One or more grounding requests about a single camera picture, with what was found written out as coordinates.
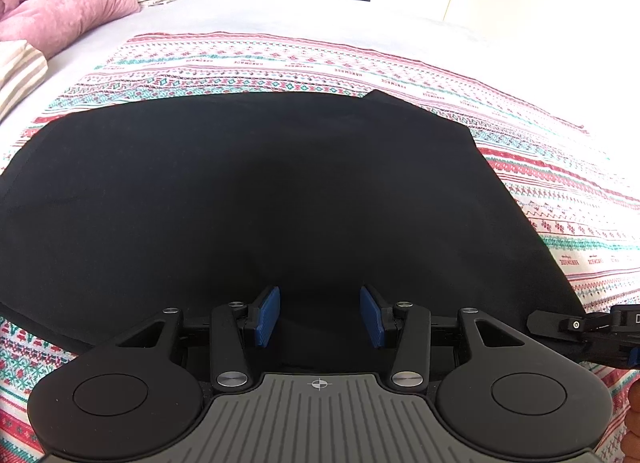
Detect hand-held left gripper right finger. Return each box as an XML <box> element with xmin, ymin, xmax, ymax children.
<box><xmin>359</xmin><ymin>285</ymin><xmax>527</xmax><ymax>390</ymax></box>

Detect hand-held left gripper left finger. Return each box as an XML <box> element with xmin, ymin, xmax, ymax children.
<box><xmin>114</xmin><ymin>285</ymin><xmax>282</xmax><ymax>392</ymax></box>

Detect striped pillow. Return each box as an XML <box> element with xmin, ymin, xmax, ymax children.
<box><xmin>0</xmin><ymin>39</ymin><xmax>49</xmax><ymax>120</ymax></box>

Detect black pants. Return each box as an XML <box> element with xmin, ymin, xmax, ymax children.
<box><xmin>0</xmin><ymin>89</ymin><xmax>587</xmax><ymax>350</ymax></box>

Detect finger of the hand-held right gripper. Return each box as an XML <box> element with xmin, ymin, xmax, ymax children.
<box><xmin>525</xmin><ymin>309</ymin><xmax>615</xmax><ymax>340</ymax></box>

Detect person's right hand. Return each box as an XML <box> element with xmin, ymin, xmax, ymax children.
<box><xmin>622</xmin><ymin>382</ymin><xmax>640</xmax><ymax>463</ymax></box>

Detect patterned blanket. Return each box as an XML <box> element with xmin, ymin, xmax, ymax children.
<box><xmin>0</xmin><ymin>31</ymin><xmax>640</xmax><ymax>463</ymax></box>

